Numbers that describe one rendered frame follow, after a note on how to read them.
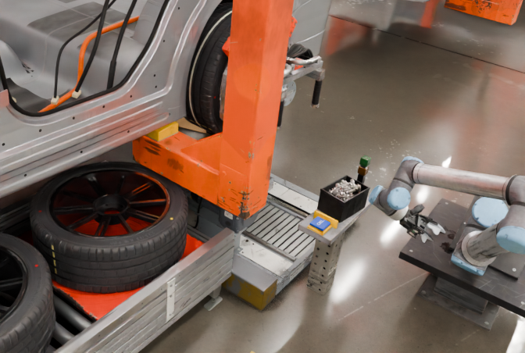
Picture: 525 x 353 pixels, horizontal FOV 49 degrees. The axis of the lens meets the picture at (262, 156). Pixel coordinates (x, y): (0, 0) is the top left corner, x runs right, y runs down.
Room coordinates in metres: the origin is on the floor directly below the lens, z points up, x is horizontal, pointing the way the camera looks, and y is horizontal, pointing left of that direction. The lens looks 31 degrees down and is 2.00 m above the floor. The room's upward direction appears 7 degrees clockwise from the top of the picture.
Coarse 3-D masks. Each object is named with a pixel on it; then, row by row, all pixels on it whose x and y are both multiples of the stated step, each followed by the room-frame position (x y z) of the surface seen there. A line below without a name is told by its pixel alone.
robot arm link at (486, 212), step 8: (480, 200) 2.14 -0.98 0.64; (488, 200) 2.14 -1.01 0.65; (496, 200) 2.13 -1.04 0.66; (472, 208) 2.14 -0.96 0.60; (480, 208) 2.11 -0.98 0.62; (488, 208) 2.11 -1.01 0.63; (496, 208) 2.10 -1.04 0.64; (504, 208) 2.09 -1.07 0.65; (472, 216) 2.12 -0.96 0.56; (480, 216) 2.08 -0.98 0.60; (488, 216) 2.07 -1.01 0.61; (496, 216) 2.07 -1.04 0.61; (504, 216) 2.06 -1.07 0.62; (472, 224) 2.08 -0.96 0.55; (480, 224) 2.05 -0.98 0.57; (488, 224) 2.04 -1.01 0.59
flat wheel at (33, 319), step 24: (0, 240) 1.65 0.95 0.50; (0, 264) 1.55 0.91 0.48; (24, 264) 1.55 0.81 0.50; (0, 288) 1.44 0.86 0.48; (24, 288) 1.43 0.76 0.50; (48, 288) 1.45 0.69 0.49; (0, 312) 1.34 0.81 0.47; (24, 312) 1.32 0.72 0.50; (48, 312) 1.41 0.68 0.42; (0, 336) 1.21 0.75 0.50; (24, 336) 1.26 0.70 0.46; (48, 336) 1.39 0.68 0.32
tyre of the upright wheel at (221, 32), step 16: (208, 32) 2.56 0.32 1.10; (224, 32) 2.54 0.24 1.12; (208, 48) 2.49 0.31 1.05; (192, 64) 2.48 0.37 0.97; (208, 64) 2.45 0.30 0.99; (224, 64) 2.48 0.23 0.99; (192, 80) 2.46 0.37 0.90; (208, 80) 2.41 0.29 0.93; (192, 96) 2.45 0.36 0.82; (208, 96) 2.41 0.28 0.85; (208, 112) 2.41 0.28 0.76; (208, 128) 2.50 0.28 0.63
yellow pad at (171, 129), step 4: (168, 124) 2.32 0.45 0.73; (172, 124) 2.32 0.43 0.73; (176, 124) 2.33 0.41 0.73; (160, 128) 2.27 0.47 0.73; (164, 128) 2.27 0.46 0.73; (168, 128) 2.29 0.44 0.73; (172, 128) 2.31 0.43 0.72; (176, 128) 2.33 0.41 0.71; (152, 132) 2.25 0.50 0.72; (156, 132) 2.24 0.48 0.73; (160, 132) 2.24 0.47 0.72; (164, 132) 2.26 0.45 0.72; (168, 132) 2.29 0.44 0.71; (172, 132) 2.31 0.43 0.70; (176, 132) 2.33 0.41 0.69; (148, 136) 2.26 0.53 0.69; (152, 136) 2.25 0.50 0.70; (156, 136) 2.24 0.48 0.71; (160, 136) 2.24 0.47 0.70; (164, 136) 2.26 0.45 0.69; (168, 136) 2.28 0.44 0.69; (156, 140) 2.24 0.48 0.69; (160, 140) 2.24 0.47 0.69
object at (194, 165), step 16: (144, 144) 2.26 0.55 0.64; (160, 144) 2.21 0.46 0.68; (176, 144) 2.23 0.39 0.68; (192, 144) 2.14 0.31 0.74; (208, 144) 2.09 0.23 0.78; (144, 160) 2.26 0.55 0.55; (160, 160) 2.20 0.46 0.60; (176, 160) 2.15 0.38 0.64; (192, 160) 2.11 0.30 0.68; (208, 160) 2.08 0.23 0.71; (176, 176) 2.15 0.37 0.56; (192, 176) 2.10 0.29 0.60; (208, 176) 2.05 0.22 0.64; (208, 192) 2.05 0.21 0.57
